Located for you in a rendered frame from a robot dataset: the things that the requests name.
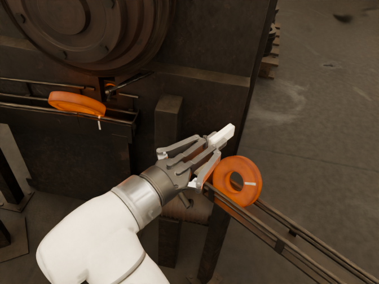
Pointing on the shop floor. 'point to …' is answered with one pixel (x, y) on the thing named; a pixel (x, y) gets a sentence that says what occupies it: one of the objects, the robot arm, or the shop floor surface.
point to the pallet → (267, 61)
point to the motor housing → (177, 211)
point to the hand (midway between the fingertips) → (221, 137)
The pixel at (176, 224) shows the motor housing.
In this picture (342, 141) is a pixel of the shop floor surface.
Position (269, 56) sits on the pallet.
